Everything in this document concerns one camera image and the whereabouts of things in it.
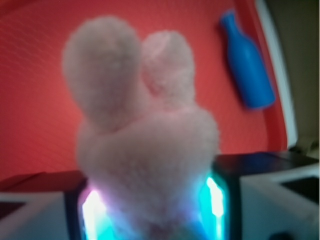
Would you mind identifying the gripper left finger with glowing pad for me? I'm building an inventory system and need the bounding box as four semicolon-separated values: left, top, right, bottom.
0;170;113;240

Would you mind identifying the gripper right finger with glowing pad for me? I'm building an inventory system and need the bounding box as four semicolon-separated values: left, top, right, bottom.
200;151;320;240

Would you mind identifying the pink plush bunny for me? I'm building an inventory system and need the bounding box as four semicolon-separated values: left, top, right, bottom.
62;16;219;240

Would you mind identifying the red plastic tray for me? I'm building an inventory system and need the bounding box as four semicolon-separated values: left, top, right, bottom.
0;0;289;179

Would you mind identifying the blue plastic bottle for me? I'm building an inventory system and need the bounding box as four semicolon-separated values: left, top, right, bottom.
220;10;276;109

